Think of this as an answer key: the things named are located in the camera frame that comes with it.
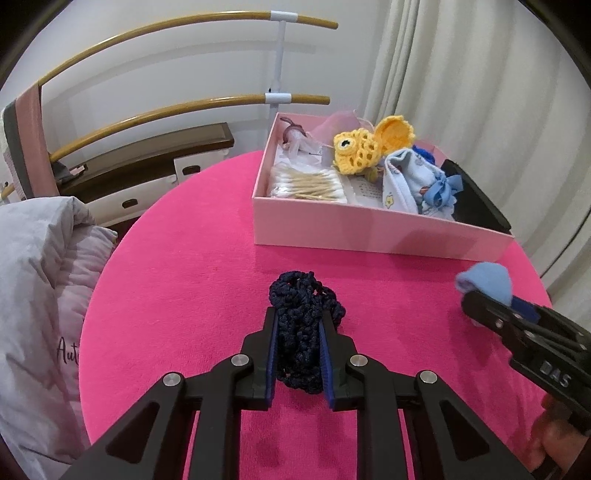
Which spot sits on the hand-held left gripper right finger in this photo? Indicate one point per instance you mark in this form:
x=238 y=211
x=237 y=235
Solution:
x=325 y=364

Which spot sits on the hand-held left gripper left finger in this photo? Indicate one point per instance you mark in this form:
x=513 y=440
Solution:
x=272 y=357

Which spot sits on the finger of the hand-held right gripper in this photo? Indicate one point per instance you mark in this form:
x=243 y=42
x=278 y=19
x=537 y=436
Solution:
x=526 y=313
x=489 y=316

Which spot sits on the light blue soft cloth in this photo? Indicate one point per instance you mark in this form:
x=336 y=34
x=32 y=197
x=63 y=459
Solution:
x=489 y=279

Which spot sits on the navy crochet piece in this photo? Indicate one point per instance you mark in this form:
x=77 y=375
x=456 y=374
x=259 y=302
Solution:
x=298 y=300

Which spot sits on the black zip case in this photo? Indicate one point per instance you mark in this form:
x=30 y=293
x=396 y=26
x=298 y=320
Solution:
x=475 y=203

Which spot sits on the pink cardboard box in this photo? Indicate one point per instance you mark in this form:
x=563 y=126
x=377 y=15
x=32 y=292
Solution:
x=323 y=221

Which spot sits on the bag of cotton swabs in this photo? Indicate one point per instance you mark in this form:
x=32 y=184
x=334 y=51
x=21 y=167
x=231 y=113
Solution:
x=304 y=182

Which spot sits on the yellow crochet fish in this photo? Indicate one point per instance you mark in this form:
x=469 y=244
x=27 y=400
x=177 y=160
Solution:
x=355 y=152

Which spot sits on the clear plastic bag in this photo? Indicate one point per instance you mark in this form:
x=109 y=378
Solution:
x=300 y=146

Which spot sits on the mauve elastic hair band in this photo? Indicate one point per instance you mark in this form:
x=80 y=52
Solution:
x=293 y=133

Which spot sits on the person's right hand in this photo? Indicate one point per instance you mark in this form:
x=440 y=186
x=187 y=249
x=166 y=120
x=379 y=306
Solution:
x=551 y=438

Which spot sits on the pink tablecloth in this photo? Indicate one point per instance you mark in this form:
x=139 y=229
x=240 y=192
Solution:
x=184 y=277

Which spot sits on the blue crochet piece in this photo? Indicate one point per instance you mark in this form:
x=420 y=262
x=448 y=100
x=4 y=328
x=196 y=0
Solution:
x=425 y=153

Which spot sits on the white printed paper sheet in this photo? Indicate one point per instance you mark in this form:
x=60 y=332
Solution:
x=364 y=191

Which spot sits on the cream curtain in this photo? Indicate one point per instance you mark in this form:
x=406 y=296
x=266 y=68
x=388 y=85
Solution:
x=485 y=92

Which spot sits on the purple organza flower hair clip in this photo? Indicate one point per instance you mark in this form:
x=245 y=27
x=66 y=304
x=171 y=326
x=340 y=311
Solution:
x=330 y=127

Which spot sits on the dark wooden cabinet white drawers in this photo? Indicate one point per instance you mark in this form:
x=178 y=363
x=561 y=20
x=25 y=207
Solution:
x=161 y=143

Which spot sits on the grey quilt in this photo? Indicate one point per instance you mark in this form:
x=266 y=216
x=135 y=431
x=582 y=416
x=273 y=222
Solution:
x=37 y=300

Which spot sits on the pink and grey towel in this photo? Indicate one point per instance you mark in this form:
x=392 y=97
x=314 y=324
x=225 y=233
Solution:
x=27 y=138

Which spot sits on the white barre post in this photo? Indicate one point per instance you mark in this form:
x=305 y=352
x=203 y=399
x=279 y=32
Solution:
x=280 y=55

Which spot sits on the long wooden barre rail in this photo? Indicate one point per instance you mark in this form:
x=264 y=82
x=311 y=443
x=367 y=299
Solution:
x=184 y=26

